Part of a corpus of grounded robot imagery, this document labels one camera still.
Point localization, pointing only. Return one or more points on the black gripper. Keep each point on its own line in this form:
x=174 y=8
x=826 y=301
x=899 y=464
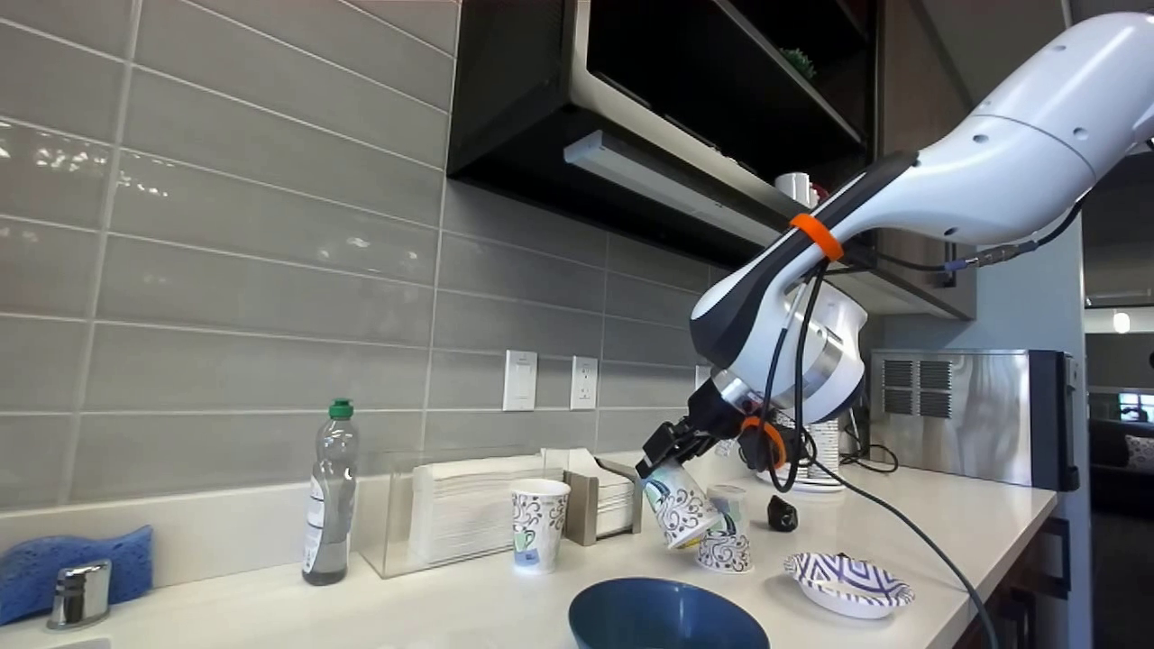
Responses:
x=715 y=414

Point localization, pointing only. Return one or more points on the upside-down patterned paper cup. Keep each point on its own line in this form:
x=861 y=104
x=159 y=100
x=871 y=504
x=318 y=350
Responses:
x=728 y=545

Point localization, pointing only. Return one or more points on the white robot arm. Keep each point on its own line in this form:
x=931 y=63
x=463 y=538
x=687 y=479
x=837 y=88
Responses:
x=1025 y=158

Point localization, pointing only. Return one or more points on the small black object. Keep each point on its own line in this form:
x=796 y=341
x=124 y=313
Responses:
x=781 y=515

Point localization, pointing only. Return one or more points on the stack of white cups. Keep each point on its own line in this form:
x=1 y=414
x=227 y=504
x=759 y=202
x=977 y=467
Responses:
x=826 y=460

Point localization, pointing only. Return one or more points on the dark blue bowl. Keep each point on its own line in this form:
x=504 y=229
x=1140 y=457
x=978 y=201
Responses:
x=662 y=613

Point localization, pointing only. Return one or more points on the blue patterned paper plate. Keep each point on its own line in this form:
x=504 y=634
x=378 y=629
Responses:
x=849 y=586

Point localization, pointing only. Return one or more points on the clear acrylic napkin holder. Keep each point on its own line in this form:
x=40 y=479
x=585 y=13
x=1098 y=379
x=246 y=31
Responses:
x=442 y=515

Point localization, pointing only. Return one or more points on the dark overhead cabinet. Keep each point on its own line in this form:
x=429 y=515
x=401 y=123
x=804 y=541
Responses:
x=675 y=122

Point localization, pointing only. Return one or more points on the stainless appliance on counter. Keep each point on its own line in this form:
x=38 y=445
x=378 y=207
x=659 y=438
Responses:
x=977 y=414

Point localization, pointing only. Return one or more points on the clear plastic bottle green cap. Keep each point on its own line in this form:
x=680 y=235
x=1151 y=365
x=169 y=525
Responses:
x=329 y=495

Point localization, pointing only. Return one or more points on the chrome faucet part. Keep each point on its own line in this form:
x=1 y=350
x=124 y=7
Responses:
x=81 y=593

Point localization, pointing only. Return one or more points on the white wall outlet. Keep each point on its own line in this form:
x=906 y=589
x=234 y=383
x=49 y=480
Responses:
x=522 y=379
x=582 y=383

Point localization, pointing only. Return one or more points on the orange cable clip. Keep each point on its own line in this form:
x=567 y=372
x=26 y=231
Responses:
x=819 y=235

